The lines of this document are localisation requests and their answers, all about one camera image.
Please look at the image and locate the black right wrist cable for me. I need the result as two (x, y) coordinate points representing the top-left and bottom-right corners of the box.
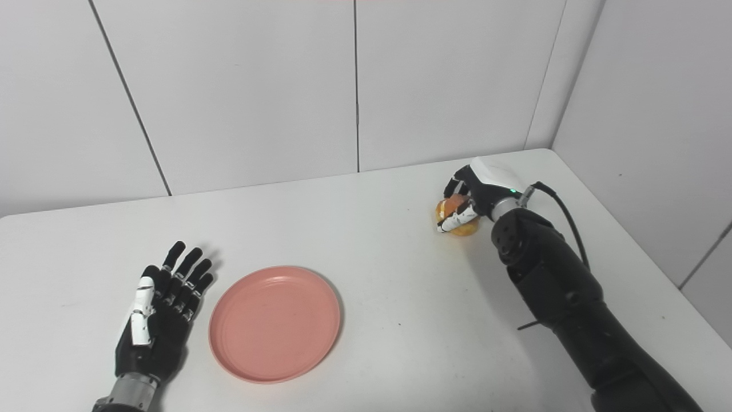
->
(518, 181), (591, 270)

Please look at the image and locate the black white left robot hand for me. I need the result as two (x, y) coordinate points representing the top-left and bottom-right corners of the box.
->
(114, 241), (214, 383)

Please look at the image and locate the orange cream puff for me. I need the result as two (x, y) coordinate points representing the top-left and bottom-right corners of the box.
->
(435, 195), (479, 237)

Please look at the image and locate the pink round plate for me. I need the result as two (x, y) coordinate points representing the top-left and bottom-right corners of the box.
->
(208, 266), (342, 384)

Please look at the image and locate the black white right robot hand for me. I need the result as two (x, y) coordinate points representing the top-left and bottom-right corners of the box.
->
(437, 157), (524, 234)

